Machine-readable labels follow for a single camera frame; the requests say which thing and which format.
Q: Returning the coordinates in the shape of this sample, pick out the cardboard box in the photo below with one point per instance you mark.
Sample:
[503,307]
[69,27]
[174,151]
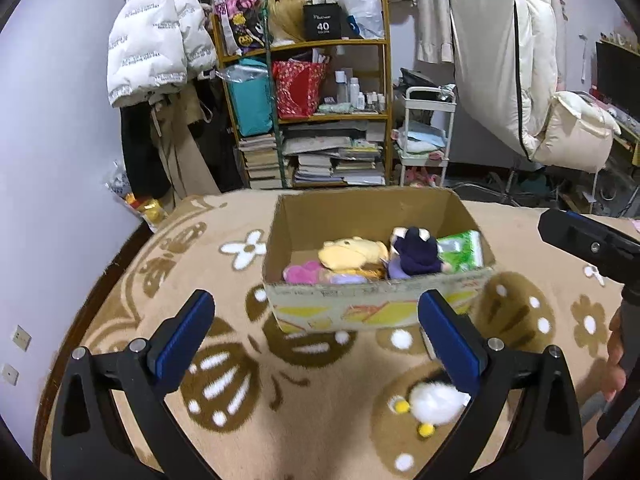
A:
[350,305]

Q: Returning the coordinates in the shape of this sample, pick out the blond wig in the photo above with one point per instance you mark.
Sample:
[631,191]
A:
[285,17]

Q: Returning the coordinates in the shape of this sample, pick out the teal bag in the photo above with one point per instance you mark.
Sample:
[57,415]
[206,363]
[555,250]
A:
[250,97]

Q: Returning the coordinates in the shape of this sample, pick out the white puffer jacket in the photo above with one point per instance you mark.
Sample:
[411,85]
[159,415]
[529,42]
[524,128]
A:
[150,25]

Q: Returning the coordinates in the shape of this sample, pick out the white trolley cart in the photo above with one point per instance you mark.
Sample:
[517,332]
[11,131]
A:
[450,125]

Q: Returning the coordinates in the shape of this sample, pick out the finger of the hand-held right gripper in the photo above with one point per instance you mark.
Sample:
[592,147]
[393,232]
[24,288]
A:
[590,245]

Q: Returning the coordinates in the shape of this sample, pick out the pink plush toy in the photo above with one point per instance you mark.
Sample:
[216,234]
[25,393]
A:
[302,272]

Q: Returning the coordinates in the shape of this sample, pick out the beige hanging coat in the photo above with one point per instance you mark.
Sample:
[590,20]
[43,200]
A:
[185,160]

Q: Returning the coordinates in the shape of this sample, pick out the wall socket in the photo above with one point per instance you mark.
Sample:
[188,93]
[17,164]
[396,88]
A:
[21,337]
[10,374]

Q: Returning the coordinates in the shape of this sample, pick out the black monitor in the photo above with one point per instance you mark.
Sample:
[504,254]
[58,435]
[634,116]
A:
[617,75]

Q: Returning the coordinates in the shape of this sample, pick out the pink plush slippers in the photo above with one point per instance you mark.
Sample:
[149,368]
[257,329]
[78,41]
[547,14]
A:
[420,177]

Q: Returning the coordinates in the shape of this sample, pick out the dark hanging coat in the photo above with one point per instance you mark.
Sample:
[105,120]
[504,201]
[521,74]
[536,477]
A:
[137,150]

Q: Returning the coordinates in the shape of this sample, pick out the group of small bottles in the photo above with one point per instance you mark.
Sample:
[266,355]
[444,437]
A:
[357,92]

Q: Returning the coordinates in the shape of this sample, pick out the stack of books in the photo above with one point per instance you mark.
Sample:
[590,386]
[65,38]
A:
[320,160]

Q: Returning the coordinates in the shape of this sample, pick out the black box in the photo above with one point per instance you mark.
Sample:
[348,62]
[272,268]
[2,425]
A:
[322,22]

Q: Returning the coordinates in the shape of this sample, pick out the black chair base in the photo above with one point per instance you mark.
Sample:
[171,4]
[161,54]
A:
[495,187]

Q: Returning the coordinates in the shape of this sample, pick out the black pink printed bag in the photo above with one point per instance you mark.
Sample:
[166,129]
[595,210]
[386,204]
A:
[240,15]

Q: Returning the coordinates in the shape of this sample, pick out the wooden shelf rack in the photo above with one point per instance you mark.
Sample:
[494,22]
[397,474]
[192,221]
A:
[386,85]

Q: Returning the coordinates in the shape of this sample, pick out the white plastic bag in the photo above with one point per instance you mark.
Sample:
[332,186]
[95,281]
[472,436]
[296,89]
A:
[362,2]

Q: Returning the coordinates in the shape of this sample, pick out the person's right hand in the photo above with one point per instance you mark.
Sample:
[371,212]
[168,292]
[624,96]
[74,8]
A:
[614,360]

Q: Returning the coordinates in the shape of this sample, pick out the white plush duck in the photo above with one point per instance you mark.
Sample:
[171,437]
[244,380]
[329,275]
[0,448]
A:
[435,402]

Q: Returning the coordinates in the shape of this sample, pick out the red gift bag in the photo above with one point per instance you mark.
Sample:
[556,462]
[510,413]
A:
[297,90]

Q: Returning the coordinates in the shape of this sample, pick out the purple plush doll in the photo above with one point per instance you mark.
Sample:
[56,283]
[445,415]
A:
[415,255]

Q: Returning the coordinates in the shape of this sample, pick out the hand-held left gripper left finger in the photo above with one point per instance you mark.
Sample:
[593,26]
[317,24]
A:
[182,342]

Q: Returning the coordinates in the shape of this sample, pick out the green snack packet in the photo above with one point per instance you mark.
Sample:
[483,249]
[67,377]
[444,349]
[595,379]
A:
[460,252]

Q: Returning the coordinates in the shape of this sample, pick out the clear bag of toys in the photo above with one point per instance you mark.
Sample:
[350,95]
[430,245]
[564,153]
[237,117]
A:
[137,195]

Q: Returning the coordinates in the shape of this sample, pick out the light blue folded cloth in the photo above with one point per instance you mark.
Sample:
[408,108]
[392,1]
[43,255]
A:
[422,139]

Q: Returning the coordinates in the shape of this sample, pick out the yellow plush toy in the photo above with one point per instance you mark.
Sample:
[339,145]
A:
[350,252]

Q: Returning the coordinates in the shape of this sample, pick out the cream hanging coat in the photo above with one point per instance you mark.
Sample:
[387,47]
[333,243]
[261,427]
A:
[500,60]

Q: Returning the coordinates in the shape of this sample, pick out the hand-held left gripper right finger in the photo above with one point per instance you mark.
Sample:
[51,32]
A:
[450,345]

